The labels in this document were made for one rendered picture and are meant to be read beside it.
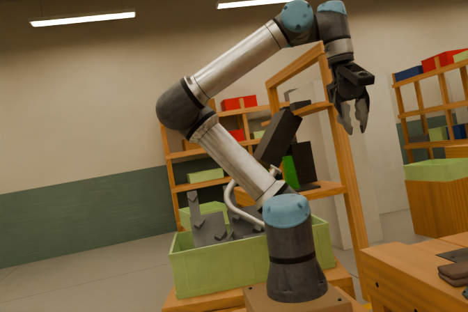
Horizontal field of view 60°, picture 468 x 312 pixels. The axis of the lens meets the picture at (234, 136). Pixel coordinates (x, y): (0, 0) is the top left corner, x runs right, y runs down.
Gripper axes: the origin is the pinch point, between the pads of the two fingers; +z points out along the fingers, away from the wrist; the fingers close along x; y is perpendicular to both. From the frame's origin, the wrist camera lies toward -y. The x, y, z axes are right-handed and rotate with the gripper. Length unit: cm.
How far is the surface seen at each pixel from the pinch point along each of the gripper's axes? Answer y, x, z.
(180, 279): 50, 55, 43
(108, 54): 659, 142, -215
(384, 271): 10.1, -5.0, 42.4
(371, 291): 22, -5, 52
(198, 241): 75, 46, 36
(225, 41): 675, -82, -214
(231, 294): 43, 38, 50
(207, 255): 49, 43, 36
